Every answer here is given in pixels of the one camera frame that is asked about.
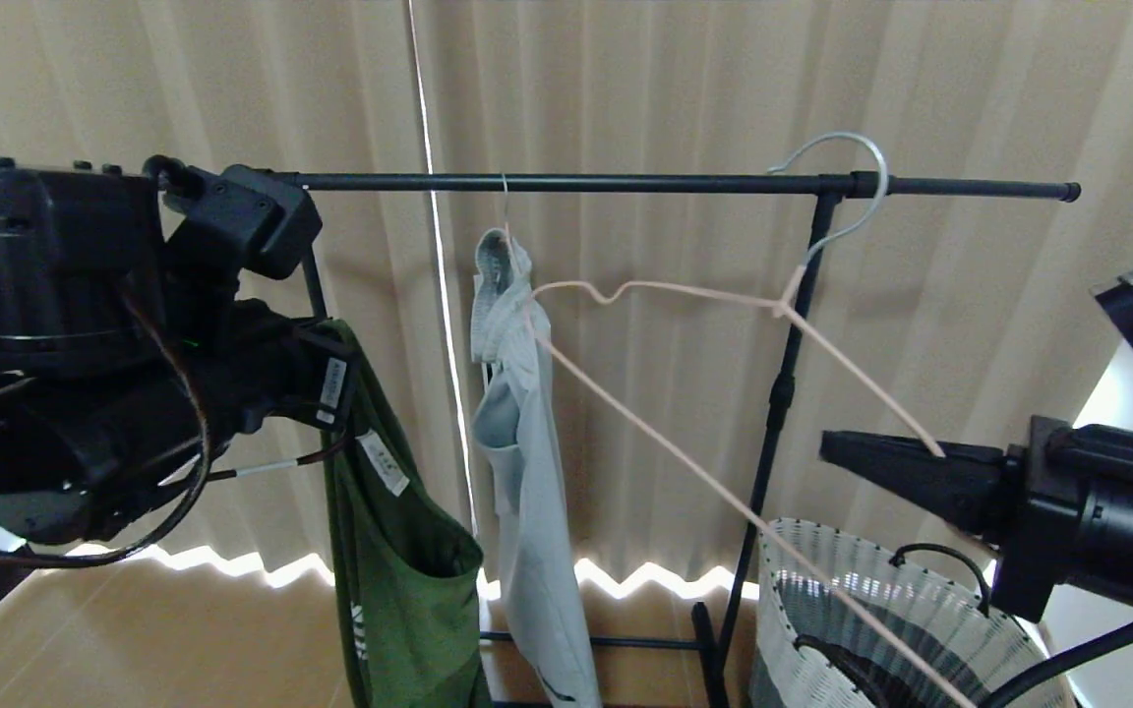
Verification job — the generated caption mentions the beige curtain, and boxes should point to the beige curtain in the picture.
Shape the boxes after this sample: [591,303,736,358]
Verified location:
[0,0,1133,591]

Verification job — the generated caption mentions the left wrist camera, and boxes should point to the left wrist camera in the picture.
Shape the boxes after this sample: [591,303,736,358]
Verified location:
[144,155,324,325]

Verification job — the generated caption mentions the green garment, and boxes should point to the green garment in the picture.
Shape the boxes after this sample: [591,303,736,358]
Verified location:
[321,320,494,708]

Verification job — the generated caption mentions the black clothes rack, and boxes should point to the black clothes rack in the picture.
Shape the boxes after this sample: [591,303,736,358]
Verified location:
[271,172,1082,708]

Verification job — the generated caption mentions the white laundry basket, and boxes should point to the white laundry basket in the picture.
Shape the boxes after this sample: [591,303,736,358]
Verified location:
[748,518,1079,708]

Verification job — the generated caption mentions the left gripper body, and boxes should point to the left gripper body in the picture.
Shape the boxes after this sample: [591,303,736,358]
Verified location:
[173,300,363,455]

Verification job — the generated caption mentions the pale grey shorts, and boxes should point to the pale grey shorts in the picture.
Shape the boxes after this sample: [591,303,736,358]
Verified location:
[471,228,605,708]

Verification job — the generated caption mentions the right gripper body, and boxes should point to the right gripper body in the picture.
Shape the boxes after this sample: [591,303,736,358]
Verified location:
[989,415,1133,645]

